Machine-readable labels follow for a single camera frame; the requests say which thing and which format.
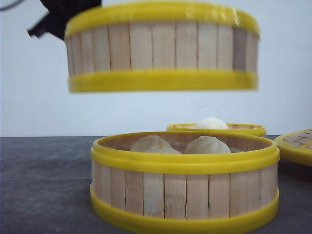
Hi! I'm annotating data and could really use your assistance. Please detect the yellow woven bamboo steamer lid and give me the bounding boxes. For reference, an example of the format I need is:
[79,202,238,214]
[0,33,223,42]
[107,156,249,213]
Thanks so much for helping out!
[274,128,312,166]

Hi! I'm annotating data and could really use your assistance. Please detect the white steamed bun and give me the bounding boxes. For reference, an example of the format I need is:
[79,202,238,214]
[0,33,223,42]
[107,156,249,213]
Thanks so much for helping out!
[195,117,229,129]

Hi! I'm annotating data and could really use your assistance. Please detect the bamboo steamer basket yellow rims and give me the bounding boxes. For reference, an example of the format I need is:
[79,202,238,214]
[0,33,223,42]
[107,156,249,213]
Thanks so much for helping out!
[166,123,266,137]

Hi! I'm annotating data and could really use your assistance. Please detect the white bun right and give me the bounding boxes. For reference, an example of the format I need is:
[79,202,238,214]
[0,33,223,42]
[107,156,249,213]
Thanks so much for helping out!
[184,136,231,154]

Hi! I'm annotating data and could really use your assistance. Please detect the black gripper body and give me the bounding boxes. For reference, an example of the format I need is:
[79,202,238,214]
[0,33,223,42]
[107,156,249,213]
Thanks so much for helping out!
[27,0,102,40]

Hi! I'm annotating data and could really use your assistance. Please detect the white bun left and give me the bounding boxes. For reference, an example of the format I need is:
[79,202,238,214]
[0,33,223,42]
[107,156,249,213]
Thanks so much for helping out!
[131,135,181,154]

